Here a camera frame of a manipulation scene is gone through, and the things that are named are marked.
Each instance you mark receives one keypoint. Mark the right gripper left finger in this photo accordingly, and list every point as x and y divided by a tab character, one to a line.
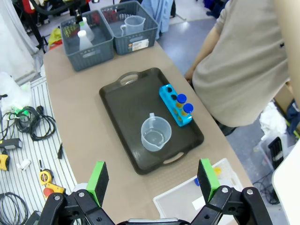
97	187

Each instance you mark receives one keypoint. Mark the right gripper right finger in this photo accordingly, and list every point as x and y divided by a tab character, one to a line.
208	185

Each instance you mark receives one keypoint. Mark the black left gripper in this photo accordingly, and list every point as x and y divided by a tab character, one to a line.
75	10

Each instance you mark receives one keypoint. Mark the clear plastic measuring cup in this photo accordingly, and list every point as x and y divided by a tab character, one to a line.
155	131

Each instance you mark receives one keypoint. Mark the blue capped sample tube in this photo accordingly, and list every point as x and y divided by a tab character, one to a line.
188	108
181	98

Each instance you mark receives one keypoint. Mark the person's right forearm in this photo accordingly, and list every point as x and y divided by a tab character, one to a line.
206	47

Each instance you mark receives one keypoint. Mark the person's right hand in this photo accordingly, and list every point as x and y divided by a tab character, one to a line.
189	76

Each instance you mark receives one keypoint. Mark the blue capped tube in bin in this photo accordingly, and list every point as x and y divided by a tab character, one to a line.
197	182

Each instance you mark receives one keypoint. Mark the yellow capped tube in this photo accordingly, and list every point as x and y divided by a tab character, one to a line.
216	171

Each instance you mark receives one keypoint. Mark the yellow green vest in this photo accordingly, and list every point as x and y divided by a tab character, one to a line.
55	37

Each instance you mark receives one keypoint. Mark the grey basket without label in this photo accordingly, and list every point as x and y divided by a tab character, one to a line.
89	58

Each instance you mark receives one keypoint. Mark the yellow red emergency stop button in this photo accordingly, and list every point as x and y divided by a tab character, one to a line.
52	189

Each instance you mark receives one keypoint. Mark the black tripod stand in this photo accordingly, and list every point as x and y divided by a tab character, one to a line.
35	30

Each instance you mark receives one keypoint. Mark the black marker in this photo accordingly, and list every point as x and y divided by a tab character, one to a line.
60	152

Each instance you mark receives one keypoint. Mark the yellow tape measure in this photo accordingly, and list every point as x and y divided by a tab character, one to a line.
45	177

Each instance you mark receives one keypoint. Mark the grey basket with label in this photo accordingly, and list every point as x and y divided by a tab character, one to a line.
131	44

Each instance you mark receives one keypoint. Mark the black crate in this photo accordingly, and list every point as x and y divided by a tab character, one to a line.
276	151

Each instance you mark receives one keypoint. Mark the small white object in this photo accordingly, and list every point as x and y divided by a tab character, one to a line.
23	164

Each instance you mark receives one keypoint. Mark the light blue garment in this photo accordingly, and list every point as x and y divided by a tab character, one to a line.
157	14

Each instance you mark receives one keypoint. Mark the white table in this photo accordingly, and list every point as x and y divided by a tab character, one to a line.
288	178

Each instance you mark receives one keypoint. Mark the dark brown serving tray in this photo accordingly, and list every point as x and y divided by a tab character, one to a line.
126	112

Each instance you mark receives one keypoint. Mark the white crumpled cloth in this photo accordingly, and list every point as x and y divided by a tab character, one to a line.
272	119

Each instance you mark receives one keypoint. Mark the blue test tube rack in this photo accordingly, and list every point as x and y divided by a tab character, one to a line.
168	98

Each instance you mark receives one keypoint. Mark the yellow black hand tool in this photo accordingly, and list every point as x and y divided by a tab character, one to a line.
4	161

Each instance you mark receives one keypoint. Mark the grey black device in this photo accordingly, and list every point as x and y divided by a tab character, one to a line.
10	144

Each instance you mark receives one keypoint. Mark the white plastic bag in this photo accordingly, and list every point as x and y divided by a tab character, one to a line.
11	93

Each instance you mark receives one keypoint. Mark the dark blue bag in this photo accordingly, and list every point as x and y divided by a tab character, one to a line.
294	114

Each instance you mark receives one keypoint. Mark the cardboard box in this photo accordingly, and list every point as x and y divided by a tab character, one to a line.
284	96

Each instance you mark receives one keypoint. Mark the person in beige sweater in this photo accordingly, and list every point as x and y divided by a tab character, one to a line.
241	70

